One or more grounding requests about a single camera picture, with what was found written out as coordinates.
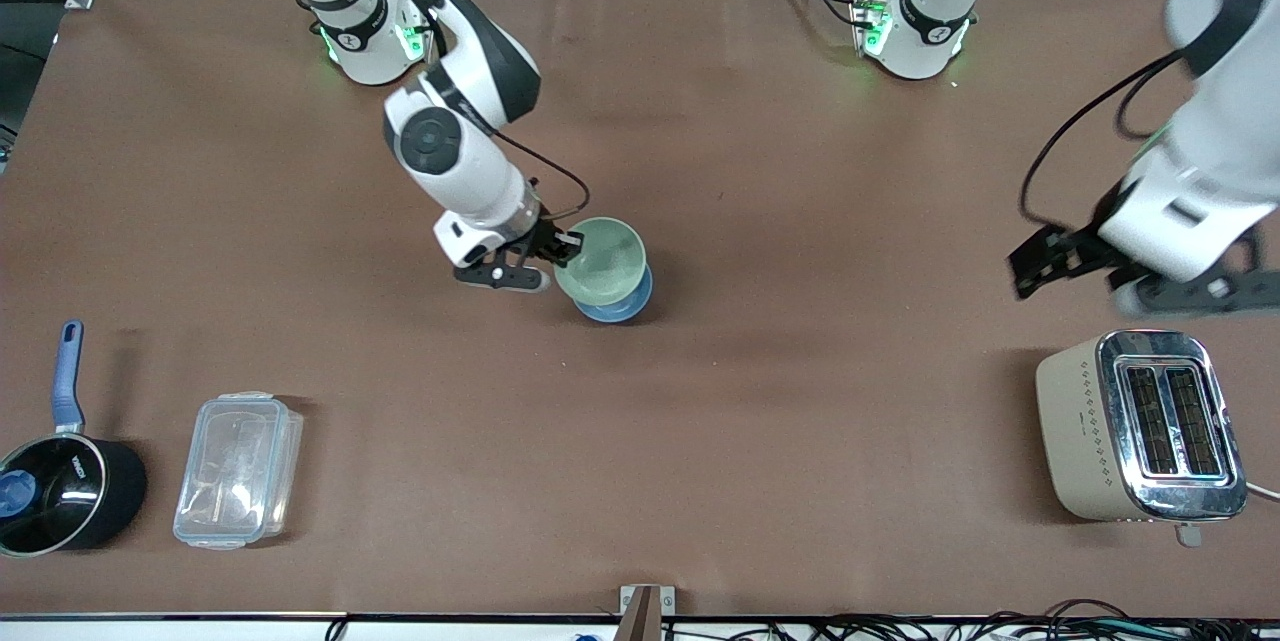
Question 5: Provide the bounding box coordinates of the green bowl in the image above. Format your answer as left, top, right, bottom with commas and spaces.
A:
553, 217, 648, 308

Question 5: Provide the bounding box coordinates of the blue bowl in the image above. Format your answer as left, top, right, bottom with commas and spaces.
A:
573, 266, 655, 325

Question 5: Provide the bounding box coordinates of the beige chrome toaster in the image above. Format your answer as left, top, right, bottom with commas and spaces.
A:
1035, 329, 1249, 548

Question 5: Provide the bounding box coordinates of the brown table mat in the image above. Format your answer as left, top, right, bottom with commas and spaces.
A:
0, 0, 1280, 619

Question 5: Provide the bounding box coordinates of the clear plastic lidded container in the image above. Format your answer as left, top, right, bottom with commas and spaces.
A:
173, 391, 305, 551

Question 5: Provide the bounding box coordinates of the glass pot lid blue knob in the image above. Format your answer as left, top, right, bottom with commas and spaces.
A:
0, 433, 107, 556

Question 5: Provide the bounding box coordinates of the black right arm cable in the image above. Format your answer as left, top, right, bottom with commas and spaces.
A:
345, 0, 591, 224

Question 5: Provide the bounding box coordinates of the black cable tangle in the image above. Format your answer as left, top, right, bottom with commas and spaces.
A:
670, 599, 1280, 641

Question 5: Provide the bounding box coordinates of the metal bracket with post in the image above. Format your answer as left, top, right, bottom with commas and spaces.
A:
619, 584, 676, 641

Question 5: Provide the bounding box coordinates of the black saucepan blue handle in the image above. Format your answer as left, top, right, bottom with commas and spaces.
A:
0, 320, 149, 558

